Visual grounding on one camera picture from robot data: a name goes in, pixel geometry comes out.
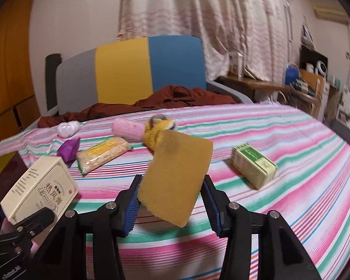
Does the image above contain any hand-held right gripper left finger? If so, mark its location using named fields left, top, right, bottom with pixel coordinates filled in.
left=32, top=175, right=142, bottom=280

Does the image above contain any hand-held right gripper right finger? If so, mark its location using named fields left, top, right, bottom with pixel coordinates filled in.
left=201, top=175, right=323, bottom=280

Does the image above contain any cream cardboard box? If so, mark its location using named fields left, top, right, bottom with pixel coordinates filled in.
left=0, top=156, right=79, bottom=226

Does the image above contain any gold metal tin box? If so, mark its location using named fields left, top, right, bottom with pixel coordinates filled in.
left=0, top=151, right=25, bottom=194

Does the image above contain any yellow sponge block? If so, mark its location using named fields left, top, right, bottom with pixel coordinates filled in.
left=138, top=130, right=214, bottom=228

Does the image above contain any green-edged cracker packet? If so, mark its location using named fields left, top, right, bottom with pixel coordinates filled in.
left=76, top=136, right=132, bottom=176

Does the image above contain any small green box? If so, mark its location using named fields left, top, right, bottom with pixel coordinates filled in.
left=231, top=143, right=278, bottom=190

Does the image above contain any purple snack packet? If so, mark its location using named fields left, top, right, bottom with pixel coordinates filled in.
left=57, top=138, right=81, bottom=164

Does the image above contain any pink hair roller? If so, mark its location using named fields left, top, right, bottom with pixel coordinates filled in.
left=112, top=118, right=147, bottom=142

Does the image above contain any pink green striped tablecloth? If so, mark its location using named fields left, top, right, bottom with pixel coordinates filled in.
left=0, top=103, right=350, bottom=280

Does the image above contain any yellow ribbed item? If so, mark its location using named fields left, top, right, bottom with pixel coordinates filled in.
left=143, top=115, right=177, bottom=153

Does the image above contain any white crumpled wrapper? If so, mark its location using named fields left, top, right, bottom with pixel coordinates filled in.
left=57, top=121, right=81, bottom=138

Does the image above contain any rust brown cloth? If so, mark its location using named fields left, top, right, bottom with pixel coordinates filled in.
left=37, top=85, right=238, bottom=128

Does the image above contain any wooden side table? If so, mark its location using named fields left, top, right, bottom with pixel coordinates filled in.
left=215, top=75, right=322, bottom=114

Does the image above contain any grey yellow blue chair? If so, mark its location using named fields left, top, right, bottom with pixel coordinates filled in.
left=45, top=36, right=254, bottom=117

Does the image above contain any black rolled mat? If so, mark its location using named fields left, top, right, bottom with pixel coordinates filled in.
left=45, top=54, right=62, bottom=112

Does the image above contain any wooden wardrobe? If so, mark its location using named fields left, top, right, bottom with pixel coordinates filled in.
left=0, top=0, right=41, bottom=142

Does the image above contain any blue round item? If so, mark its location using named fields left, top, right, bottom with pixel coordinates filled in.
left=284, top=63, right=300, bottom=87

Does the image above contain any patterned beige curtain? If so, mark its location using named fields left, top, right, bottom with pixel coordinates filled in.
left=117, top=0, right=298, bottom=82

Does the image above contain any wall air conditioner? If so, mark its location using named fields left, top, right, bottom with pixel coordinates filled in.
left=313, top=3, right=350, bottom=23

